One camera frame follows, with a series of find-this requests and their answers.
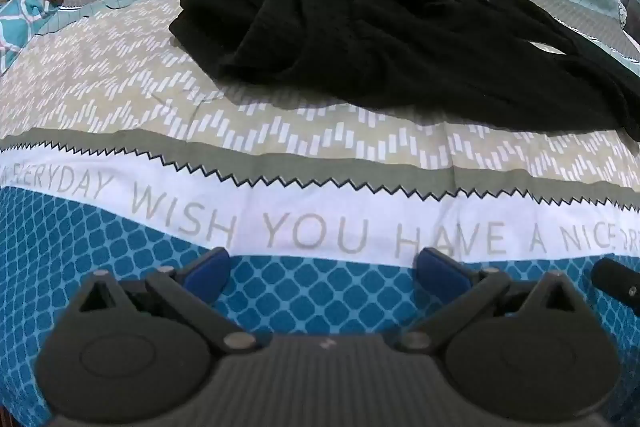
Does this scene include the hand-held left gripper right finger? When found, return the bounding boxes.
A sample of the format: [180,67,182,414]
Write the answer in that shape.
[395,247,576,354]

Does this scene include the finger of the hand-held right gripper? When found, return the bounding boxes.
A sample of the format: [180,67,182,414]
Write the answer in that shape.
[591,257,640,309]

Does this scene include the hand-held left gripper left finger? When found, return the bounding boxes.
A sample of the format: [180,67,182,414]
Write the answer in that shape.
[76,247,262,354]

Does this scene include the black pants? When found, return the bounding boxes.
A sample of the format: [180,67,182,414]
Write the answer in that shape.
[169,0,640,136]

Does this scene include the patterned printed blanket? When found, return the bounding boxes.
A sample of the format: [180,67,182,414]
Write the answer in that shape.
[0,0,640,418]

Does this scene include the teal lattice pillow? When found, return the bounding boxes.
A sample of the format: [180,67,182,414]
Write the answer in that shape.
[0,0,65,74]

